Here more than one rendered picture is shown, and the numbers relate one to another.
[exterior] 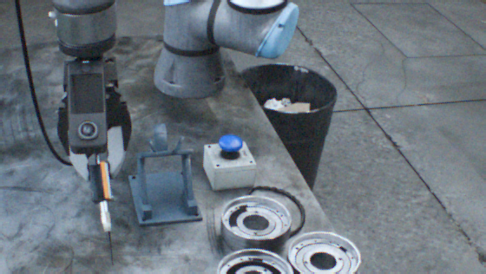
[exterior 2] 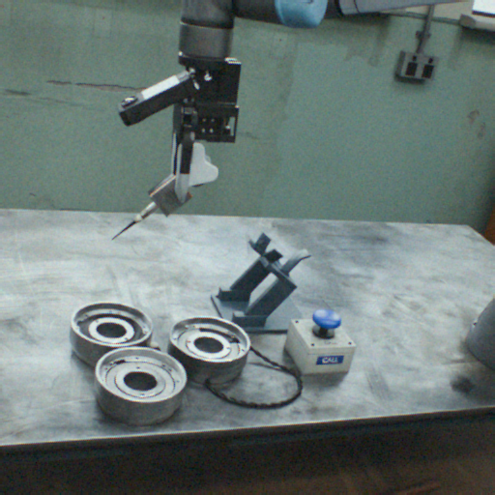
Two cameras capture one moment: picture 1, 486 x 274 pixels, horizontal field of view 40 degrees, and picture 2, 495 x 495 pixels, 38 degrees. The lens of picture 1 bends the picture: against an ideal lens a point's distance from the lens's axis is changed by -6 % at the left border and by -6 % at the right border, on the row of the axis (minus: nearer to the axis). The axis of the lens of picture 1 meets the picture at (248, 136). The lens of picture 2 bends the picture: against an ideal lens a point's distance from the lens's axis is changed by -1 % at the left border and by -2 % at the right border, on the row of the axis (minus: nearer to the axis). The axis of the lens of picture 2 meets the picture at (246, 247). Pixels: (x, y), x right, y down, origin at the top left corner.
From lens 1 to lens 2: 1.15 m
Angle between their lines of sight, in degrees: 74
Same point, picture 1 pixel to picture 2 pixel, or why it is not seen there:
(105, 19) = (189, 34)
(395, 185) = not seen: outside the picture
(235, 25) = not seen: outside the picture
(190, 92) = (472, 341)
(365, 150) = not seen: outside the picture
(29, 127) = (348, 251)
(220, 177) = (290, 334)
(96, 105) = (151, 94)
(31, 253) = (161, 246)
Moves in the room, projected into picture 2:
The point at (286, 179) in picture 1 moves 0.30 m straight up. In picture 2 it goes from (328, 404) to (391, 186)
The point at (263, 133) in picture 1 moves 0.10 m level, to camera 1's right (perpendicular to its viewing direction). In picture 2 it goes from (425, 399) to (442, 449)
